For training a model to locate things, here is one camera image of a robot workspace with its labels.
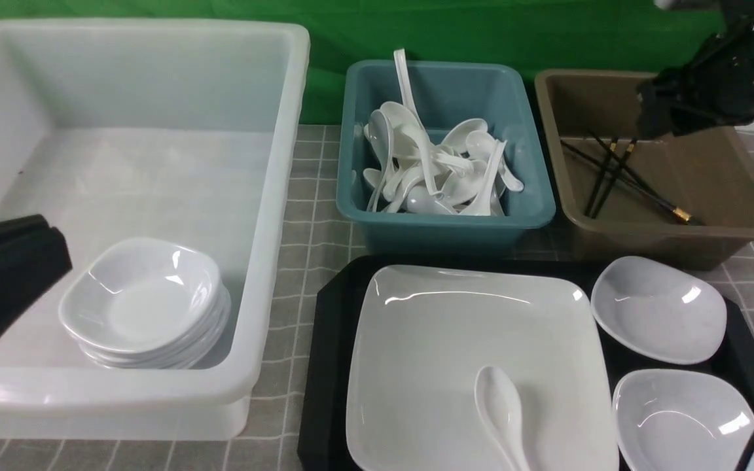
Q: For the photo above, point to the large white plastic tub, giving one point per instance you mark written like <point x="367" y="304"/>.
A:
<point x="119" y="131"/>

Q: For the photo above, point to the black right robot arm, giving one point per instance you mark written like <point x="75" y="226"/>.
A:
<point x="729" y="55"/>

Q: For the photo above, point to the large white square plate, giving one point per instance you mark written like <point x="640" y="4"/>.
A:
<point x="423" y="335"/>

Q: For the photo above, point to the pile of white spoons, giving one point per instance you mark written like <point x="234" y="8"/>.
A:
<point x="465" y="174"/>

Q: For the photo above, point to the white bowl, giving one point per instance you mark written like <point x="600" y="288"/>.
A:
<point x="659" y="311"/>
<point x="678" y="420"/>

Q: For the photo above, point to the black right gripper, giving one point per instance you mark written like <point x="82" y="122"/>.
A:
<point x="680" y="102"/>

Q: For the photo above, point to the black chopstick crossing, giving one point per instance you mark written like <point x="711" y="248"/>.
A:
<point x="615" y="174"/>

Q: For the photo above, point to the white soup spoon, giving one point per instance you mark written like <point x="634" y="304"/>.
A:
<point x="500" y="412"/>

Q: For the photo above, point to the green backdrop cloth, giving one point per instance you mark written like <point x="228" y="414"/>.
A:
<point x="528" y="36"/>

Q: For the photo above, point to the teal plastic bin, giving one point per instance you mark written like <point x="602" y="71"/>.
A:
<point x="445" y="94"/>

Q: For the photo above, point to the black chopstick left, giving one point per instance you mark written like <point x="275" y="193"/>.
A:
<point x="606" y="160"/>

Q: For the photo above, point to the brown plastic bin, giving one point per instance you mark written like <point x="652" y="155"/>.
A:
<point x="708" y="175"/>

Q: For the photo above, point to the black chopstick with gold tip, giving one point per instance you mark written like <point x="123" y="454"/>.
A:
<point x="633" y="180"/>

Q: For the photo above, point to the stack of white bowls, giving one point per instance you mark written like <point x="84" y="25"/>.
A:
<point x="147" y="304"/>

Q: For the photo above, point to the upright white spoon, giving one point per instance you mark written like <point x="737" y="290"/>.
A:
<point x="402" y="72"/>

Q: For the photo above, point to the grey checked tablecloth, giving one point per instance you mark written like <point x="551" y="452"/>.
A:
<point x="316" y="242"/>

